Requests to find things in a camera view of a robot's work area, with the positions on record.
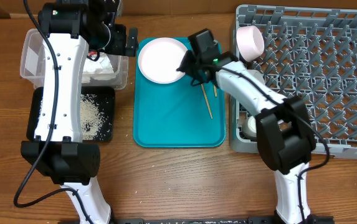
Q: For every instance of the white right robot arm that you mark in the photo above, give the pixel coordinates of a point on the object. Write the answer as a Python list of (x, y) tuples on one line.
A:
[(285, 137)]

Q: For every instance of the small grey rice bowl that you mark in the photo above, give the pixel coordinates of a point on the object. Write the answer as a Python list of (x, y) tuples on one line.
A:
[(256, 74)]

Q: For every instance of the clear plastic bin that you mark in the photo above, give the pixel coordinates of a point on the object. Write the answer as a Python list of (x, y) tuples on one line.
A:
[(33, 64)]

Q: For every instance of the wooden chopstick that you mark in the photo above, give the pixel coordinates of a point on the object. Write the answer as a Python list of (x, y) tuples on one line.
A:
[(215, 91), (207, 101)]

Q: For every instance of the red snack wrapper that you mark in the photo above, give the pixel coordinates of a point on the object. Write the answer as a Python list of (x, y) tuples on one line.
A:
[(93, 56)]

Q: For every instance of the pile of rice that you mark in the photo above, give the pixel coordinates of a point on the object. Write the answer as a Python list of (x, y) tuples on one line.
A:
[(92, 118)]

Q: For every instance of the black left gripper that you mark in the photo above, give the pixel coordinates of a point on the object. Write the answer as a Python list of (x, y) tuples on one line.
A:
[(119, 47)]

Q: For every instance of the white bowl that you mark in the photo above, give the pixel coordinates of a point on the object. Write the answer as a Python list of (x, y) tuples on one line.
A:
[(250, 42)]

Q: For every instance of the white paper cup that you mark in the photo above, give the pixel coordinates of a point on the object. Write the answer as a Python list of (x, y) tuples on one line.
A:
[(249, 129)]

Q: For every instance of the large white plate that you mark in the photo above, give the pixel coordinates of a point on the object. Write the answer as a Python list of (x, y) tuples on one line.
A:
[(160, 59)]

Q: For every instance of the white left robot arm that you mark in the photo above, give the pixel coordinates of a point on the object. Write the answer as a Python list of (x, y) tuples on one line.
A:
[(70, 30)]

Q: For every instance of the teal serving tray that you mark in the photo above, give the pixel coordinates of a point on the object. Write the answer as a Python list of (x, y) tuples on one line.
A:
[(176, 116)]

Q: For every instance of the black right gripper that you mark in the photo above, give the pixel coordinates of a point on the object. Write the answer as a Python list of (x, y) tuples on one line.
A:
[(182, 67)]

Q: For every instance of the white napkin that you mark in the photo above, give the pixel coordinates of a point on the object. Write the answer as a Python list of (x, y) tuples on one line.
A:
[(102, 69)]

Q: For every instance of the black tray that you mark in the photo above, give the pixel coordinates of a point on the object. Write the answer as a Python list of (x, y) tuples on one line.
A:
[(105, 96)]

